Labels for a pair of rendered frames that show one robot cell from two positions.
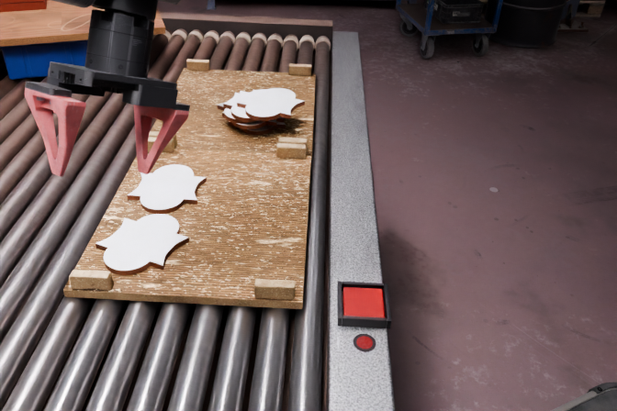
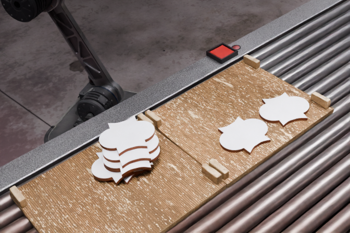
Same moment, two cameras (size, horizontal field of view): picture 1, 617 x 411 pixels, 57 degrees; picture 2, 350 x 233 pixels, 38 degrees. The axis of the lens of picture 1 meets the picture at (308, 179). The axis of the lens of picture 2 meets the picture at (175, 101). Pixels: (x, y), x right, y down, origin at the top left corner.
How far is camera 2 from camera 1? 1.89 m
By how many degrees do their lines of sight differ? 92
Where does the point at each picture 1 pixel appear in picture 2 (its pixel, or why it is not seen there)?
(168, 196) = (250, 126)
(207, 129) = (169, 174)
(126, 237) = (290, 113)
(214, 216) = (237, 108)
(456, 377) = not seen: outside the picture
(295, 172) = (167, 110)
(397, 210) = not seen: outside the picture
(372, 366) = (242, 41)
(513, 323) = not seen: outside the picture
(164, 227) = (268, 109)
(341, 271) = (211, 68)
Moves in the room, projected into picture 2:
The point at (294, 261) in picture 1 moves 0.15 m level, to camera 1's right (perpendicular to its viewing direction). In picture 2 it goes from (228, 72) to (197, 53)
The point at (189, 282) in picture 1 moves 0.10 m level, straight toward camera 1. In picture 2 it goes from (278, 85) to (292, 68)
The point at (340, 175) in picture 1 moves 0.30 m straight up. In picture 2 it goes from (141, 106) to (128, 18)
